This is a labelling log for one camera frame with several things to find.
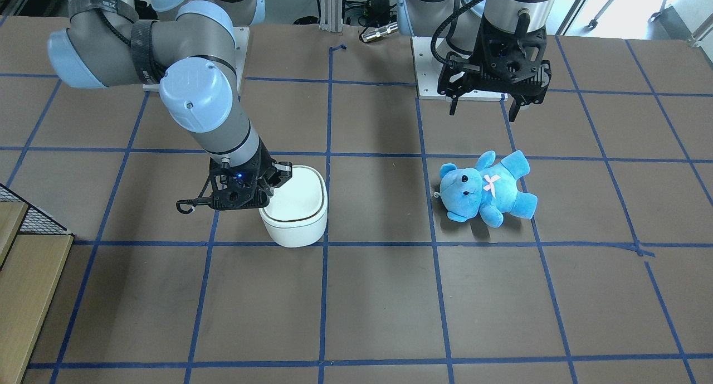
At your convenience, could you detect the wooden shelf with mesh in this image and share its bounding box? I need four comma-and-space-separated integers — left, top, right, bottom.
1, 185, 74, 383

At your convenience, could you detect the blue teddy bear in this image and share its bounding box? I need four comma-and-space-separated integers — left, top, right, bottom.
434, 150, 538, 227

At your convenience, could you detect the aluminium frame post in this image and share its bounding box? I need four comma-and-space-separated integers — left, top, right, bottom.
318, 0, 344, 35

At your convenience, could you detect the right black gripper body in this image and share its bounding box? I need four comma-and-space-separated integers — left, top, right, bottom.
209, 148, 274, 211

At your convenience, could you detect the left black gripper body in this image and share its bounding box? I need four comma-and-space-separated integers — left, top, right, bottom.
437, 19, 552, 99

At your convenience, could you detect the silver cylinder connector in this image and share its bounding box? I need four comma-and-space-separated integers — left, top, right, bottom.
359, 22, 399, 44

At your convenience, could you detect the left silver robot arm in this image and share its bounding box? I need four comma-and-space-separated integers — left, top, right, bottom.
395, 0, 555, 121

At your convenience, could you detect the white trash can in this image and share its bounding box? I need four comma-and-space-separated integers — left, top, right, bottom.
259, 165, 328, 249

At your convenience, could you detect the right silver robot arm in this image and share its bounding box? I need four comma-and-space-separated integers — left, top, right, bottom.
47, 0, 292, 211

